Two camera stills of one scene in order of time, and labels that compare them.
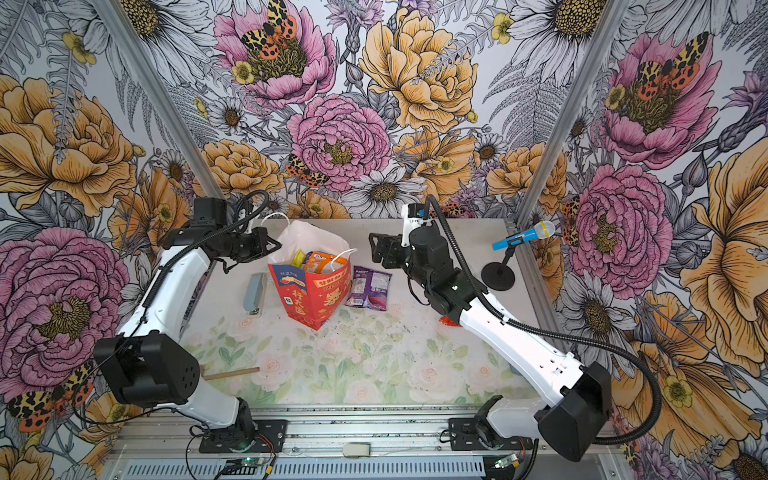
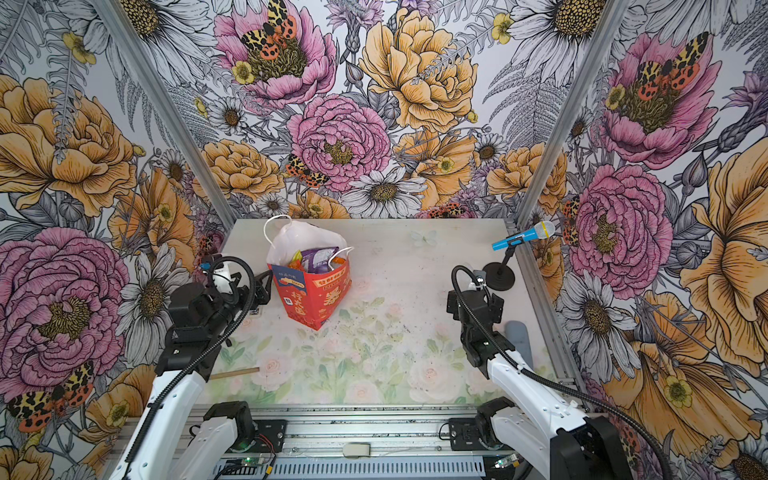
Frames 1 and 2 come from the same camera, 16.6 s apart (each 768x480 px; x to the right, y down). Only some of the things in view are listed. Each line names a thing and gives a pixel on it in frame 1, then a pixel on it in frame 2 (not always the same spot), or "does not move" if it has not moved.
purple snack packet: [369, 289] -> [316, 260]
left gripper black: [261, 238] -> [263, 296]
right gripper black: [393, 243] -> [452, 304]
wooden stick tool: [230, 373] does not move
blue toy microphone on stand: [499, 276] does not move
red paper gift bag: [312, 298] does not move
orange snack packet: [317, 261] -> [296, 260]
